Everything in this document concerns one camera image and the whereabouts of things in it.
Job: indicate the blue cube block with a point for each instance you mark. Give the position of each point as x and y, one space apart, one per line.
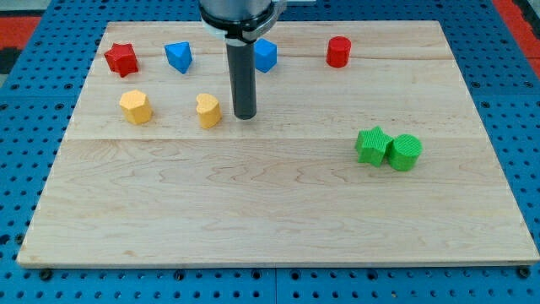
266 54

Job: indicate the blue triangle block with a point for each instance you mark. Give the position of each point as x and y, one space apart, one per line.
179 55

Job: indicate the yellow heart block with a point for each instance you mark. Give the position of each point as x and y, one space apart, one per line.
208 110

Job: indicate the light wooden board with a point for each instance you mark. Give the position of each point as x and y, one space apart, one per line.
284 189

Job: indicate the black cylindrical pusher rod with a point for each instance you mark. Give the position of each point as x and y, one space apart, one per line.
242 77

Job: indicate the green star block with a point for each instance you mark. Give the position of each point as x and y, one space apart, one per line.
371 146

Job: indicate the red cylinder block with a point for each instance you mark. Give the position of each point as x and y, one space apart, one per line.
338 51

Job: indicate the green cylinder block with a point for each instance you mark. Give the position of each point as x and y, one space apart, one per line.
404 152

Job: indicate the yellow hexagon block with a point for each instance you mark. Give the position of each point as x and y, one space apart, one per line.
135 107

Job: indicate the red star block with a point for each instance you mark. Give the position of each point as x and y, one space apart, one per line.
121 59

